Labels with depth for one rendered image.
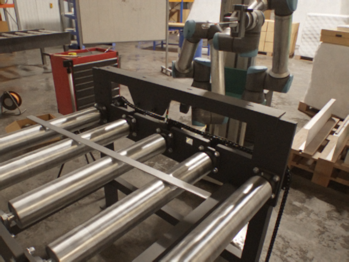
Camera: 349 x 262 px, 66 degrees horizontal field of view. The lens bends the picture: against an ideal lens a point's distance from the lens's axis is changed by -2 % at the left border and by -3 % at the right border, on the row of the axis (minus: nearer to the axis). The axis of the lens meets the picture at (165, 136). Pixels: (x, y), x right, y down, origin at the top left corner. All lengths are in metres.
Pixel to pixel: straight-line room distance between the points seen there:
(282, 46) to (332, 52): 2.55
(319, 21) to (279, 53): 7.29
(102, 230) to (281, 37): 1.61
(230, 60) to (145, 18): 3.88
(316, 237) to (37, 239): 2.07
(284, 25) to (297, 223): 1.50
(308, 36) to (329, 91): 4.94
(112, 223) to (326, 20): 8.80
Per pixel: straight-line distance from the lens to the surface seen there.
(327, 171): 2.96
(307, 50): 9.46
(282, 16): 1.96
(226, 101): 1.28
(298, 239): 2.38
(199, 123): 1.75
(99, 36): 5.98
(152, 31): 6.29
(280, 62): 2.12
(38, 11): 12.05
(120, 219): 1.00
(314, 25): 9.38
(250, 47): 1.44
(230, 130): 2.72
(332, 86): 4.61
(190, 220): 1.16
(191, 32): 1.86
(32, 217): 1.15
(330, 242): 2.46
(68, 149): 1.47
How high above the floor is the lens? 1.58
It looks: 27 degrees down
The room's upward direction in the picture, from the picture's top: 1 degrees clockwise
